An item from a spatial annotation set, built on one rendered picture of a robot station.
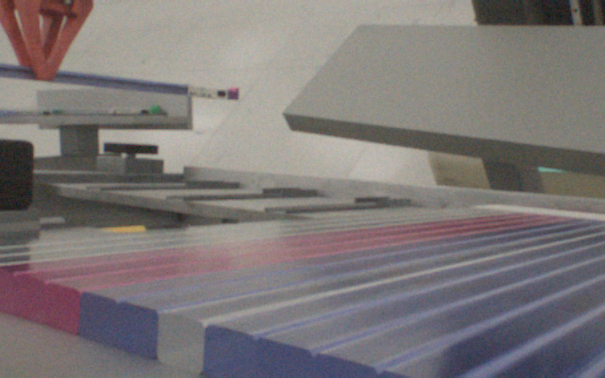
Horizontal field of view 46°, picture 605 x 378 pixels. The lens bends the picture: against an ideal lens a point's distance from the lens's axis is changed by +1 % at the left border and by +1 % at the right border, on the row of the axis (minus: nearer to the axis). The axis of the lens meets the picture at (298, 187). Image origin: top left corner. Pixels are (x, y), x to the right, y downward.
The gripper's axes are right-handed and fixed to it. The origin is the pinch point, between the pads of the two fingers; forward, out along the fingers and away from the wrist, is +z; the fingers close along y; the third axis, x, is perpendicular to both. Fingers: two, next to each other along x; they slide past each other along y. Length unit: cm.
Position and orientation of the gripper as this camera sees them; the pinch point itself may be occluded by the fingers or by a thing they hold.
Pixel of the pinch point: (39, 71)
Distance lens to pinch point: 66.9
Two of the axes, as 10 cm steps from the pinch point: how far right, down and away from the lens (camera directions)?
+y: 8.0, 0.8, -6.0
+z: -0.5, 10.0, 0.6
